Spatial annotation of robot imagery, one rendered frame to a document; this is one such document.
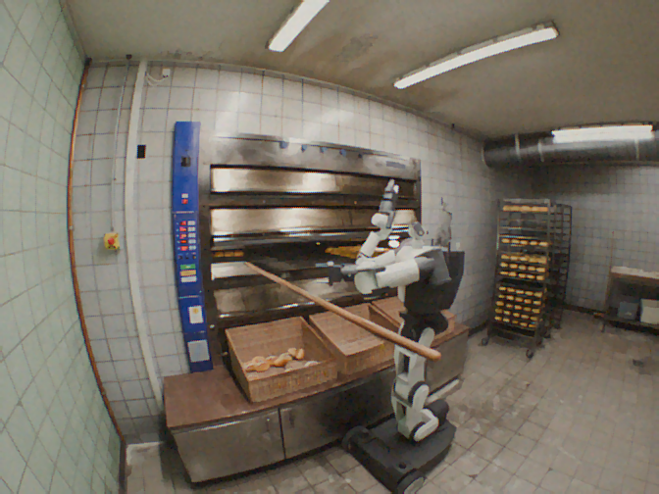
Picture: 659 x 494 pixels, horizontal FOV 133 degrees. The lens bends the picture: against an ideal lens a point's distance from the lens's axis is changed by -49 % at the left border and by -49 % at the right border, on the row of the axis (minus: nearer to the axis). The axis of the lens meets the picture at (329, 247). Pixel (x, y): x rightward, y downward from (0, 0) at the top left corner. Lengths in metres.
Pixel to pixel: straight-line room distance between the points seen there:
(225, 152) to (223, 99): 0.36
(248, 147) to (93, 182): 1.00
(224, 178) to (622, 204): 5.51
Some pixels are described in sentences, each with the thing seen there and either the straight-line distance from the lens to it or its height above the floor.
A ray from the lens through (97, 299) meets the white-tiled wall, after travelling 1.88.
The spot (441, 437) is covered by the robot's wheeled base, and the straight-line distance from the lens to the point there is 2.04.
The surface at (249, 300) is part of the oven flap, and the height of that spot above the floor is 1.02.
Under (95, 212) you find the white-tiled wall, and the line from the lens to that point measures 1.82.
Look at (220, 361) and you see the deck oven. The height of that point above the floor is 0.61.
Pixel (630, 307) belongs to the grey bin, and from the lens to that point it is 4.98.
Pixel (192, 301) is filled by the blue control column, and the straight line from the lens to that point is 1.80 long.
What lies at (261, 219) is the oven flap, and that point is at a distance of 1.85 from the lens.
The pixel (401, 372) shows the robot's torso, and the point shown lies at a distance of 1.61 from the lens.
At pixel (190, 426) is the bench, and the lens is 1.57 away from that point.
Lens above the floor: 1.56
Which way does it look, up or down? 6 degrees down
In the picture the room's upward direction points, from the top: straight up
